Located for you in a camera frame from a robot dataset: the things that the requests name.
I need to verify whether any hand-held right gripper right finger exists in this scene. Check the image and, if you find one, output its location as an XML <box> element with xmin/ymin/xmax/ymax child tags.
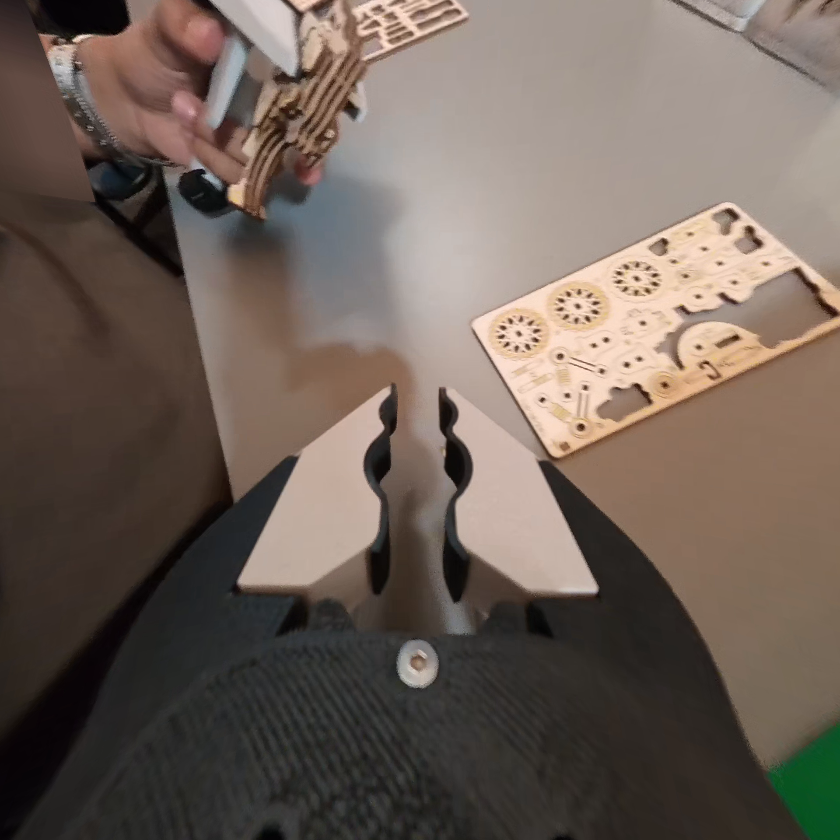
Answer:
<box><xmin>438</xmin><ymin>386</ymin><xmax>601</xmax><ymax>636</ymax></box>

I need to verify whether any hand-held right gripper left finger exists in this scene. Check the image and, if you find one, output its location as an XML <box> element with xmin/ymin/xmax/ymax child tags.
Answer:
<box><xmin>236</xmin><ymin>384</ymin><xmax>400</xmax><ymax>622</ymax></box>

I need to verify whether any wooden model assembly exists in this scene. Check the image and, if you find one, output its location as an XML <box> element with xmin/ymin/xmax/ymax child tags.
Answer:
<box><xmin>226</xmin><ymin>0</ymin><xmax>368</xmax><ymax>221</ymax></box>

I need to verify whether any grey desk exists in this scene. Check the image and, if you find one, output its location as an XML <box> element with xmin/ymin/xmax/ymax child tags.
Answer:
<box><xmin>125</xmin><ymin>0</ymin><xmax>840</xmax><ymax>769</ymax></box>

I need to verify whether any person's left hand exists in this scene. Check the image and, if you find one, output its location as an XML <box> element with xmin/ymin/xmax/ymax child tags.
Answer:
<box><xmin>82</xmin><ymin>0</ymin><xmax>326</xmax><ymax>188</ymax></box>

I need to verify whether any slotted wooden puzzle sheet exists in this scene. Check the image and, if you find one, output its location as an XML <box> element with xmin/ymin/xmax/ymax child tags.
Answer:
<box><xmin>348</xmin><ymin>0</ymin><xmax>470</xmax><ymax>63</ymax></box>

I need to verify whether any person's brown shirt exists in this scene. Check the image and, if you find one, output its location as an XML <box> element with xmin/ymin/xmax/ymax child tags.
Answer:
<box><xmin>0</xmin><ymin>0</ymin><xmax>232</xmax><ymax>742</ymax></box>

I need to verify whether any wooden puzzle sheet with wheels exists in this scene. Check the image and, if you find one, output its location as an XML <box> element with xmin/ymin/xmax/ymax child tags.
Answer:
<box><xmin>471</xmin><ymin>202</ymin><xmax>840</xmax><ymax>460</ymax></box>

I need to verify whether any green plastic bin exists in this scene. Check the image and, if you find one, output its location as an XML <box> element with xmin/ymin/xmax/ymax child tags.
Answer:
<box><xmin>764</xmin><ymin>731</ymin><xmax>840</xmax><ymax>840</ymax></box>

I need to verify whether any silver bracelet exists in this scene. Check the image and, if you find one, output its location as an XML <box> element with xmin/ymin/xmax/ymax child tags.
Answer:
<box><xmin>47</xmin><ymin>36</ymin><xmax>132</xmax><ymax>168</ymax></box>

